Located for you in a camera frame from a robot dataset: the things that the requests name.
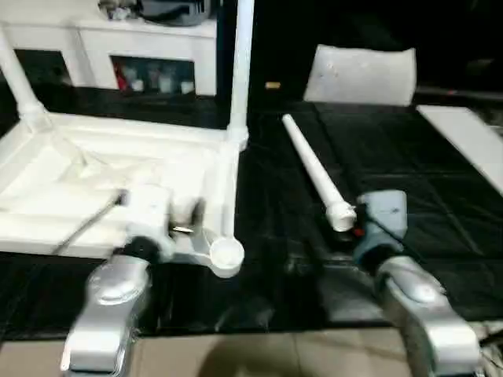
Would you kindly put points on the white plastic table top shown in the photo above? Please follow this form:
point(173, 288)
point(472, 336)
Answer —
point(98, 165)

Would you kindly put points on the white plastic table leg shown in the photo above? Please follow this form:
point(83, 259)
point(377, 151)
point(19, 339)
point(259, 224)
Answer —
point(19, 78)
point(314, 169)
point(240, 70)

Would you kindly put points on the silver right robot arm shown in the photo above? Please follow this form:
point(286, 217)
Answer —
point(424, 306)

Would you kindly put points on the black padded mat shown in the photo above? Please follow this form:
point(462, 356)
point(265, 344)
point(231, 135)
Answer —
point(393, 176)

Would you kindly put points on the white flat board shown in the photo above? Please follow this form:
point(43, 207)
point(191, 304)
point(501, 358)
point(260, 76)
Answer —
point(467, 137)

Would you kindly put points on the white ceramic cup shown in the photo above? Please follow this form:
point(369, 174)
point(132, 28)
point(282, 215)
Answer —
point(137, 85)

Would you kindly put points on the white curved plastic panel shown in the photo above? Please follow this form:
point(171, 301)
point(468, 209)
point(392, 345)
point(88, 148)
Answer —
point(361, 74)

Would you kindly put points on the white glass-door cabinet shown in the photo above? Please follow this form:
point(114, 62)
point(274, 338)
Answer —
point(118, 43)

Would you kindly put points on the grey rounded device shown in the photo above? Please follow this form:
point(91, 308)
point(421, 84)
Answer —
point(177, 12)

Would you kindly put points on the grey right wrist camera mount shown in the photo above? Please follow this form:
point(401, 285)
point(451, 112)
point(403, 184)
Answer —
point(387, 212)

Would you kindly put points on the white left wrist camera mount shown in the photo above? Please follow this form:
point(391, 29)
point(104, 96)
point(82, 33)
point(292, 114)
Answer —
point(151, 212)

